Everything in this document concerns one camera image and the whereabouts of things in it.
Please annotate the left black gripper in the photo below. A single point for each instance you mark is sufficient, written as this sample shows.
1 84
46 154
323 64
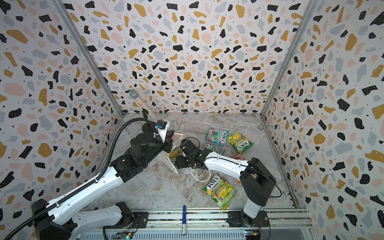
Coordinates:
168 142

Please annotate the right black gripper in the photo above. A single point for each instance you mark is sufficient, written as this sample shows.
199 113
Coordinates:
181 160

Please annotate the white paper gift bag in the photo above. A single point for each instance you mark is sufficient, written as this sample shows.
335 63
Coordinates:
177 139

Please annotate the teal fruit Fox's candy bag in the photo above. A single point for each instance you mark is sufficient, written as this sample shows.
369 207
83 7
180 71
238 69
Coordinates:
217 136

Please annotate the yellow green Fox's candy bag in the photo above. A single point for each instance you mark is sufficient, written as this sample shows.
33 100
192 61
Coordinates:
239 142

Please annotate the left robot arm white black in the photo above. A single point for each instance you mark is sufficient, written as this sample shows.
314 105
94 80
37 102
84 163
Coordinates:
63 217

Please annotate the green Fox's bag upright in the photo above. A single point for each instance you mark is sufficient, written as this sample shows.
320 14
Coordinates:
174 154

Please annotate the glitter microphone on stand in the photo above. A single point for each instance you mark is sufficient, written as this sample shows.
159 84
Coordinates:
146 110

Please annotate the blue marker pen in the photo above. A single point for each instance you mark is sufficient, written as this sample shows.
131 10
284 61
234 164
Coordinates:
184 220

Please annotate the green circuit board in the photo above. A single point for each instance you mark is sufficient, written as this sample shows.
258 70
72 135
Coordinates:
126 235

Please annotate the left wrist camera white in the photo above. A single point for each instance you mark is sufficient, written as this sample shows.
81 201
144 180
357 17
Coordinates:
162 128

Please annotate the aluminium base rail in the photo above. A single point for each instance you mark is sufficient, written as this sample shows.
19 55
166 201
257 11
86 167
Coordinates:
210 224

